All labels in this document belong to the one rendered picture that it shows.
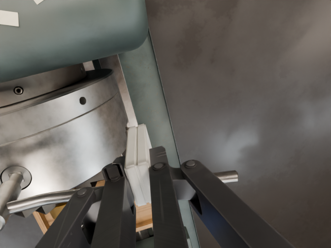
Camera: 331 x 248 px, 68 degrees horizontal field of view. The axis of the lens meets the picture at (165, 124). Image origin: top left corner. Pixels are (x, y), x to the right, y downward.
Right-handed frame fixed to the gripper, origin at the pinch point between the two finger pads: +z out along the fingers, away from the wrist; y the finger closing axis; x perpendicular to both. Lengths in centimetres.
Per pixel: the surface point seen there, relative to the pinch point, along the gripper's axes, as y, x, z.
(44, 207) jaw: -21.2, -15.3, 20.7
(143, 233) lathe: -13, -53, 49
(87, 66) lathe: -13, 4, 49
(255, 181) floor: 64, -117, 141
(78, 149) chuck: -9.5, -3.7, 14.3
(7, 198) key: -14.7, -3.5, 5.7
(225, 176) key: 7.0, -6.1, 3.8
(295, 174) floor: 98, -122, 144
